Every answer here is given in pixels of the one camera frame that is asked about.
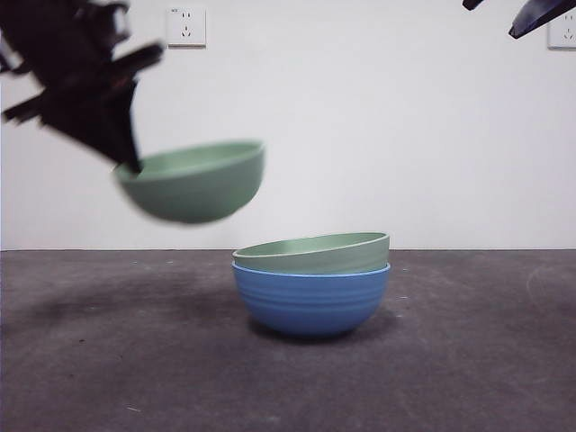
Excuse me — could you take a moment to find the green ribbed bowl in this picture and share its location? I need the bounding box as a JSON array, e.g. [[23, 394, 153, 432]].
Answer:
[[112, 139, 267, 226], [231, 230, 391, 275]]

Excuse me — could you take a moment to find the white wall socket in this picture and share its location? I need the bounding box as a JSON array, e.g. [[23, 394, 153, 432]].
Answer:
[[546, 12, 576, 51], [166, 4, 209, 50]]

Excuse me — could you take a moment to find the pale grey left camera box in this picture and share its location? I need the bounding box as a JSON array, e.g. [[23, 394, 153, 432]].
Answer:
[[110, 3, 132, 38]]

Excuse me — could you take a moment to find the blue ribbed bowl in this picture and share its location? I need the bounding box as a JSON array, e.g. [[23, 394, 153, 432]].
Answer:
[[230, 261, 392, 340]]

